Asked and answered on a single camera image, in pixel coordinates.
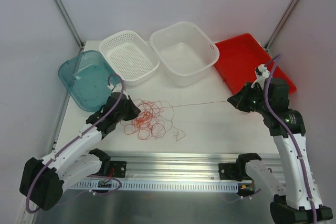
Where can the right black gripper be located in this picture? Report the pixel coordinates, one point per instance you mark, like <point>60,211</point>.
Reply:
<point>242,98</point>

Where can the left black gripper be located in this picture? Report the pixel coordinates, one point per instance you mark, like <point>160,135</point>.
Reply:
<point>125,106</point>

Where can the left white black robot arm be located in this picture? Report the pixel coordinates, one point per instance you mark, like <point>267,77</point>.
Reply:
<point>45,180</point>

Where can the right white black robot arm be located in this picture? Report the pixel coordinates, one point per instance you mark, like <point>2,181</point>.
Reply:
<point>297,200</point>

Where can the red plastic tray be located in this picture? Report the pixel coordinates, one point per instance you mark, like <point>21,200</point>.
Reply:
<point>238,58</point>

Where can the white perforated plastic basket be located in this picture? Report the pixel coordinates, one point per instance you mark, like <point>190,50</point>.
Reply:
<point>130,57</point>

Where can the teal transparent plastic tub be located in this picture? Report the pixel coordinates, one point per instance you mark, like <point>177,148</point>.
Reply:
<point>87,78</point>

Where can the white plastic tub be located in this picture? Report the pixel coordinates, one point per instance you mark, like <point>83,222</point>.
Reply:
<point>186,52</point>

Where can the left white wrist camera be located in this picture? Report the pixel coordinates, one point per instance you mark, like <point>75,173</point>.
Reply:
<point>118,89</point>

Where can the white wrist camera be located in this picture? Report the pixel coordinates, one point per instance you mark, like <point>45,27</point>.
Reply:
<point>262,73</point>
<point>118,89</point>

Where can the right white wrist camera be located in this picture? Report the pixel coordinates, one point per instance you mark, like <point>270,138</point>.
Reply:
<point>262,73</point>

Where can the aluminium mounting rail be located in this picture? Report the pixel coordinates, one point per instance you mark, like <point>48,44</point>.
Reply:
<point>172,166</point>

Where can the white slotted cable duct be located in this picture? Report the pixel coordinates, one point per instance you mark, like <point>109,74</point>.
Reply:
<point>147,185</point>

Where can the right aluminium frame post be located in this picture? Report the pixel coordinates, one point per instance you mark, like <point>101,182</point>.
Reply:
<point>281,24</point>

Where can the aluminium frame post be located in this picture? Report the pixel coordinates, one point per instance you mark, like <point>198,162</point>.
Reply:
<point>281,24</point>
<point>67,19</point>

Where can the left aluminium frame post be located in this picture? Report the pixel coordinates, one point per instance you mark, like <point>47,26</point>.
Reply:
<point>67,19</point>

